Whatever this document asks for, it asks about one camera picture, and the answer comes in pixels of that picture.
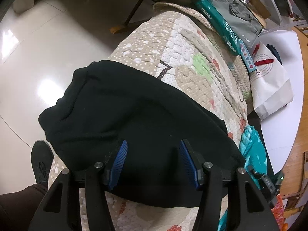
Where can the teal cloth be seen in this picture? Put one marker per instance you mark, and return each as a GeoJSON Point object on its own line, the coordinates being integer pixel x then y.
{"type": "Point", "coordinates": [253, 149]}

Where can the long teal cardboard box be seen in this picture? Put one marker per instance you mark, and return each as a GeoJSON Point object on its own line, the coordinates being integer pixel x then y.
{"type": "Point", "coordinates": [216, 16]}

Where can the white metal shelf rack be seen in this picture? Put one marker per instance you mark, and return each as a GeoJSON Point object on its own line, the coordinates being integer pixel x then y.
{"type": "Point", "coordinates": [272, 2]}

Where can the beige quilted printed blanket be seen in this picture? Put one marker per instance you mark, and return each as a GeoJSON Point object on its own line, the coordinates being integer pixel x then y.
{"type": "Point", "coordinates": [192, 77]}

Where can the dark cloth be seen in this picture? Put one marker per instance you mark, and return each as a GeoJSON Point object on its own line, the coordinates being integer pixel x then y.
{"type": "Point", "coordinates": [274, 53]}

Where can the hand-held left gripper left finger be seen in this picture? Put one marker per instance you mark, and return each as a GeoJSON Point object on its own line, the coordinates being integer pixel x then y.
{"type": "Point", "coordinates": [119, 164]}

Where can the person's black shoe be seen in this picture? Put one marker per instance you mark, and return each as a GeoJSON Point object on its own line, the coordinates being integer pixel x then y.
{"type": "Point", "coordinates": [41, 158]}

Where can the orange patterned cloth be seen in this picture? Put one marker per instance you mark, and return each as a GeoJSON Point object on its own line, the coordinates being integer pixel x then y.
{"type": "Point", "coordinates": [279, 211]}

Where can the white paper shopping bag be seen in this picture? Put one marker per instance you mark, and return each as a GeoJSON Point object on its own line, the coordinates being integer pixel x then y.
{"type": "Point", "coordinates": [269, 89]}

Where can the wooden chair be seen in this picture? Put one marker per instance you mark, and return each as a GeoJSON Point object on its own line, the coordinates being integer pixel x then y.
{"type": "Point", "coordinates": [294, 185]}

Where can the person's dark trouser leg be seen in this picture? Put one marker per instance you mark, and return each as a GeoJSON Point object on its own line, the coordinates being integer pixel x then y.
{"type": "Point", "coordinates": [19, 209]}

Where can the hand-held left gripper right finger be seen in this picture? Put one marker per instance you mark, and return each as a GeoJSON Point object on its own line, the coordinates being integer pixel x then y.
{"type": "Point", "coordinates": [188, 164]}

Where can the black pants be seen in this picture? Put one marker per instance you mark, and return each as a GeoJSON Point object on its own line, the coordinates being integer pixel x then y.
{"type": "Point", "coordinates": [134, 115]}

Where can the grey carry bag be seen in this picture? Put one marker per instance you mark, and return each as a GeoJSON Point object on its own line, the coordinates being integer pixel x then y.
{"type": "Point", "coordinates": [237, 14]}

